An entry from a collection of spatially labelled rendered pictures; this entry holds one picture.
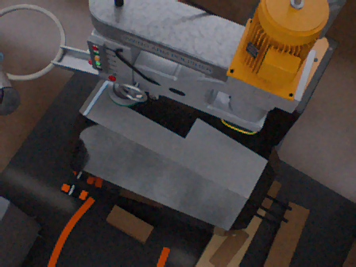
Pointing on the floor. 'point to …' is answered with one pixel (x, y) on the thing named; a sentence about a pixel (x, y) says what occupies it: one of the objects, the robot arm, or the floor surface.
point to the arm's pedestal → (16, 234)
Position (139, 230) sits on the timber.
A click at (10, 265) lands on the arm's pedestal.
